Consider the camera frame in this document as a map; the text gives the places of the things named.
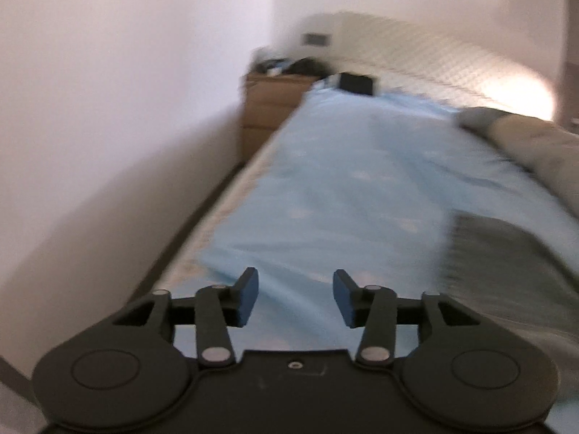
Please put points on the grey-blue denim jeans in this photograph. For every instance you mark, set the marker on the grey-blue denim jeans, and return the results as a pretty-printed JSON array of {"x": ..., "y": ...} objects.
[{"x": 506, "y": 262}]

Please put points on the black cylindrical pillow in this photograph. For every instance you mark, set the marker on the black cylindrical pillow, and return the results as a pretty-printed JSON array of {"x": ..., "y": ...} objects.
[{"x": 355, "y": 83}]

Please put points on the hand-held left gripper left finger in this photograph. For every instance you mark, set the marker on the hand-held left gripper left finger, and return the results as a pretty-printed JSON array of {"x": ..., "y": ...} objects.
[{"x": 247, "y": 298}]

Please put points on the grey rolled duvet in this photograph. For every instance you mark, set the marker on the grey rolled duvet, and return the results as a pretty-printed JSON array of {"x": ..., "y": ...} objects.
[{"x": 529, "y": 149}]

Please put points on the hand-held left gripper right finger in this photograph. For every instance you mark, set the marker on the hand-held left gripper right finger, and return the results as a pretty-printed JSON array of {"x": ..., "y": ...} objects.
[{"x": 344, "y": 298}]

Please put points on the quilted beige headboard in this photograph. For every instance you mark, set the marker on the quilted beige headboard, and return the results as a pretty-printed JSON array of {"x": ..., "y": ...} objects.
[{"x": 429, "y": 58}]

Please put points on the grey wall switch plate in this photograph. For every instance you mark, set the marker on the grey wall switch plate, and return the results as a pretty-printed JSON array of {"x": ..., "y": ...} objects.
[{"x": 317, "y": 39}]

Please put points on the white plastic bag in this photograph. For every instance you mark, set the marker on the white plastic bag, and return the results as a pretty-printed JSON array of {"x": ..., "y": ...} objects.
[{"x": 269, "y": 61}]

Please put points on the wooden nightstand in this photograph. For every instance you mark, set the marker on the wooden nightstand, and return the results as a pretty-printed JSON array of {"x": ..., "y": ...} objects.
[{"x": 267, "y": 104}]

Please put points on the bed with light blue sheet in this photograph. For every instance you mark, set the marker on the bed with light blue sheet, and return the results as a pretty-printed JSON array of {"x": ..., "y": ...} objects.
[{"x": 339, "y": 190}]

